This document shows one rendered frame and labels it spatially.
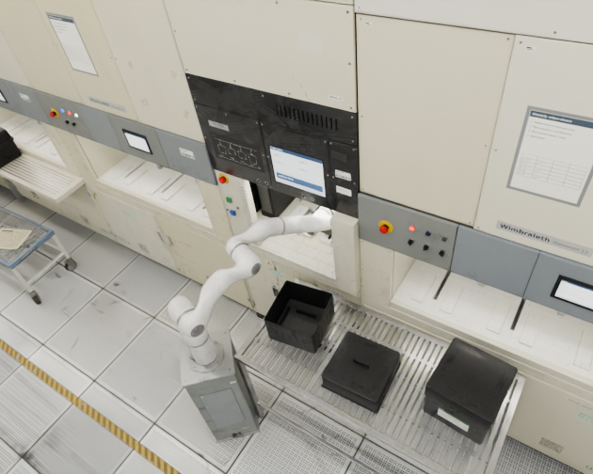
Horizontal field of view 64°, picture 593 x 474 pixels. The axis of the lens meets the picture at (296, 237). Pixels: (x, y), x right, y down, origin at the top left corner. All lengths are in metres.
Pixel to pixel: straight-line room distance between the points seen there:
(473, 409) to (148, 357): 2.34
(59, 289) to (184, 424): 1.75
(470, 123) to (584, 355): 1.31
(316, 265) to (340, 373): 0.68
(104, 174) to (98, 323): 1.15
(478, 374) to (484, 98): 1.16
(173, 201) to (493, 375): 2.26
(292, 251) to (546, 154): 1.59
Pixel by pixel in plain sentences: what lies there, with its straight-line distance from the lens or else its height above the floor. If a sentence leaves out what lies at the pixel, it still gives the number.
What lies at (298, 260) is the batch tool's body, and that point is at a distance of 2.77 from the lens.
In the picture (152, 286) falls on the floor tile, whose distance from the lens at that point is 4.09.
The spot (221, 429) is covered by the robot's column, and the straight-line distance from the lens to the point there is 3.10.
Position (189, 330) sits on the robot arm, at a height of 1.15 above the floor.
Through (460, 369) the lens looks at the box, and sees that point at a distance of 2.23.
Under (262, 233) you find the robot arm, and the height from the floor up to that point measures 1.39.
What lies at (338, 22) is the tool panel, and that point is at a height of 2.28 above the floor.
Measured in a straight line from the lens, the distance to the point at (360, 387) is 2.32.
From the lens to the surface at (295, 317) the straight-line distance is 2.65.
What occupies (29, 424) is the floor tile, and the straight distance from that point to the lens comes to 3.85.
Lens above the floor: 2.94
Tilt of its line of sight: 46 degrees down
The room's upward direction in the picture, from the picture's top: 9 degrees counter-clockwise
